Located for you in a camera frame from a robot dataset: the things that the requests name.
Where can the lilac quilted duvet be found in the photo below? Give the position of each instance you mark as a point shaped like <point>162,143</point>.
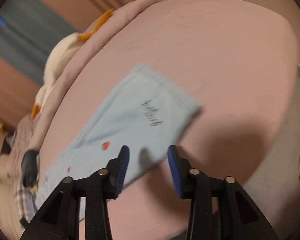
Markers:
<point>30,133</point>

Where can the folded dark denim jeans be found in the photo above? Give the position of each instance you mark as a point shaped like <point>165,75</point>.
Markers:
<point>29,168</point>

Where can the pink window curtain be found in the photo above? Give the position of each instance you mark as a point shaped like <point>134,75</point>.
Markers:
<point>17,91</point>

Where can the white goose plush toy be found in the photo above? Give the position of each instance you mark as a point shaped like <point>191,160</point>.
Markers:
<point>59,57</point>

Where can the teal window curtain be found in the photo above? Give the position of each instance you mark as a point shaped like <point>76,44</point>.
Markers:
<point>29,30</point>

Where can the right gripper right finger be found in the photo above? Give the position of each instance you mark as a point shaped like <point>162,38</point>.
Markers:
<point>190,183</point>

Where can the light blue strawberry pants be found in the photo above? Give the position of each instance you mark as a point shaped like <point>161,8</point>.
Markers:
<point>145,111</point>

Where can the beige bed pillow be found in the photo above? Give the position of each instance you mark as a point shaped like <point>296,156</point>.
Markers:
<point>10,172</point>

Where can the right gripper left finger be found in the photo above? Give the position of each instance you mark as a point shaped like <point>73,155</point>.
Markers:
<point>107,183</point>

